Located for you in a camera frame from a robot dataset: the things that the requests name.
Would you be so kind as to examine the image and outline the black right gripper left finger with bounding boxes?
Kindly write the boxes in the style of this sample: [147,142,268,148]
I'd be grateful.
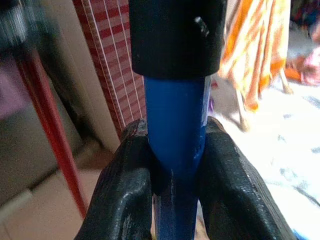
[73,117,154,240]

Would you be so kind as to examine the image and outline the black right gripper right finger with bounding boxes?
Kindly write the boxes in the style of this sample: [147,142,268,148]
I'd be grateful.
[197,116,297,240]

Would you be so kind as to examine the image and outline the blue broom handle black cap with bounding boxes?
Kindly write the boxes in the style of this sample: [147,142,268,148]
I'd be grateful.
[128,0,228,240]

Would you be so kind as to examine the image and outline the white patterned bedsheet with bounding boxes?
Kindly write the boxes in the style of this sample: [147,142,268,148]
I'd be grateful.
[212,79,320,240]

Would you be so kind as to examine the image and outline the red pole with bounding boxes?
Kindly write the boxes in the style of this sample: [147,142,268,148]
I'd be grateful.
[14,49,88,220]

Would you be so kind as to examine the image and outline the orange white striped cloth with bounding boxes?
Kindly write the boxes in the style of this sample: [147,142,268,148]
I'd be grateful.
[217,0,295,133]

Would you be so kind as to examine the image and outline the red checkered wire panel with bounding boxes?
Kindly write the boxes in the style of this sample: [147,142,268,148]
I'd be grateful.
[72,0,148,139]

